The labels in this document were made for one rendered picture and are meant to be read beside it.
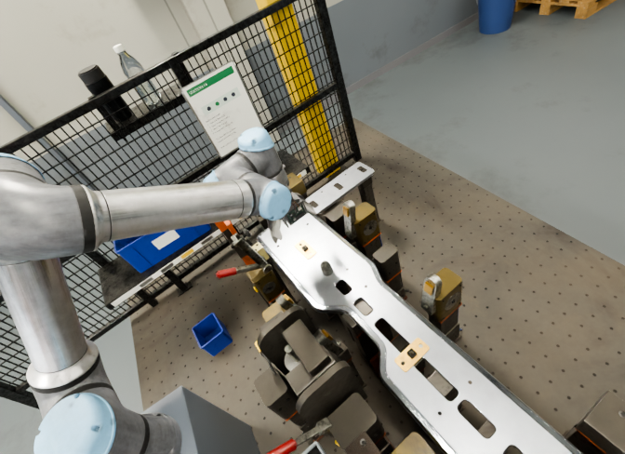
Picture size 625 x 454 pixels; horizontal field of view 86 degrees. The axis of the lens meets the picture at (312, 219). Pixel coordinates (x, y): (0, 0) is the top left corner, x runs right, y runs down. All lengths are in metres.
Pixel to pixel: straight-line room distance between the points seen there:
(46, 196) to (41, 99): 2.89
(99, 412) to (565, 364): 1.14
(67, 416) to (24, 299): 0.22
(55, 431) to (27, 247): 0.36
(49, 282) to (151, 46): 2.78
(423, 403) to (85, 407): 0.65
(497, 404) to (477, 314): 0.46
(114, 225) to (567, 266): 1.32
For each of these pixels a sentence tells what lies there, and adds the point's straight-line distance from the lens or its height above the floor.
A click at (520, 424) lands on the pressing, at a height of 1.00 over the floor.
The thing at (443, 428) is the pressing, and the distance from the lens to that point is 0.85.
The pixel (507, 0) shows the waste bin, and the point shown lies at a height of 0.33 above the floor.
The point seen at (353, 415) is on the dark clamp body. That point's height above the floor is 1.08.
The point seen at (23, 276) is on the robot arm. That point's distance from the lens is 0.70.
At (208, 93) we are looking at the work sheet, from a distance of 1.37.
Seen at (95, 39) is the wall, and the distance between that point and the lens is 3.30.
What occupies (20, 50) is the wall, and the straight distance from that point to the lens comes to 3.35.
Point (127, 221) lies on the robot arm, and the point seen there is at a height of 1.57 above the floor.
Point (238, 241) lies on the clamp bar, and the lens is 0.94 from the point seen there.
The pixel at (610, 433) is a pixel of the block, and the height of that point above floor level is 1.03.
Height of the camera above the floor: 1.83
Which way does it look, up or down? 44 degrees down
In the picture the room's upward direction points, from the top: 23 degrees counter-clockwise
